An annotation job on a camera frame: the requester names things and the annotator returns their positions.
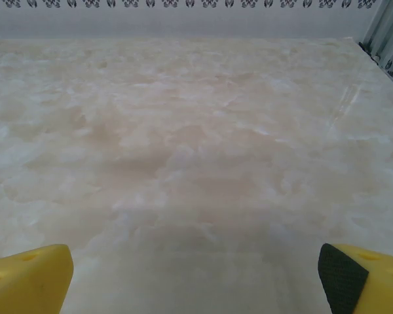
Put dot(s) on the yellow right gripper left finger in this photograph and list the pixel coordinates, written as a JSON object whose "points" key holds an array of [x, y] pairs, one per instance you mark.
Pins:
{"points": [[26, 281]]}

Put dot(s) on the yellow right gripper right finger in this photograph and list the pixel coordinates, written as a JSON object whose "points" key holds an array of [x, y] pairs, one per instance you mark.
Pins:
{"points": [[363, 284]]}

